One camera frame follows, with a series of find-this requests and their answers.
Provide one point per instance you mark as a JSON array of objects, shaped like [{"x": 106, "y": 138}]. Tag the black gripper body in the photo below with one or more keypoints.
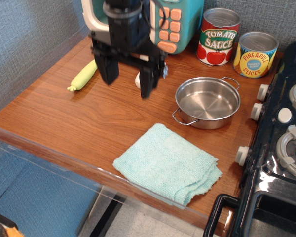
[{"x": 120, "y": 32}]

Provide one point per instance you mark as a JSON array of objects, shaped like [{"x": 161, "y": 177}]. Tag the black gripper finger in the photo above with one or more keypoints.
[
  {"x": 107, "y": 69},
  {"x": 149, "y": 78}
]

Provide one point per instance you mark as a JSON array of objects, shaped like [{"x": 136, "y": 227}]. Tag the light blue towel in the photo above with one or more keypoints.
[{"x": 168, "y": 167}]

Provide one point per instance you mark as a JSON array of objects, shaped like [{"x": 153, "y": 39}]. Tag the plush mushroom toy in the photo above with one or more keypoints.
[{"x": 137, "y": 81}]

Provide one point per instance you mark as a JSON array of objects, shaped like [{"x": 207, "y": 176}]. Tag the toy microwave teal and cream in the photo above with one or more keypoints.
[{"x": 174, "y": 22}]

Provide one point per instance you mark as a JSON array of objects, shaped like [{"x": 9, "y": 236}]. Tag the small steel pot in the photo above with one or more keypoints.
[{"x": 206, "y": 102}]

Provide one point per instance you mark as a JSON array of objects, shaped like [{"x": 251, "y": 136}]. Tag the tomato sauce can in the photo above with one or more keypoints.
[{"x": 219, "y": 30}]

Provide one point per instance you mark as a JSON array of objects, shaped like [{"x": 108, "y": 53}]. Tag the pineapple slices can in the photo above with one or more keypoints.
[{"x": 255, "y": 54}]

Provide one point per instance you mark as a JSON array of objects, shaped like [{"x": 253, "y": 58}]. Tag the black toy stove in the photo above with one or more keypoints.
[{"x": 266, "y": 206}]

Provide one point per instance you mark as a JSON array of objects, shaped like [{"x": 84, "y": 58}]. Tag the orange fuzzy object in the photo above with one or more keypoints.
[{"x": 13, "y": 232}]

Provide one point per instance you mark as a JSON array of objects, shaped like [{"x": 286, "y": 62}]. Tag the spoon with green handle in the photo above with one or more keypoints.
[{"x": 83, "y": 77}]

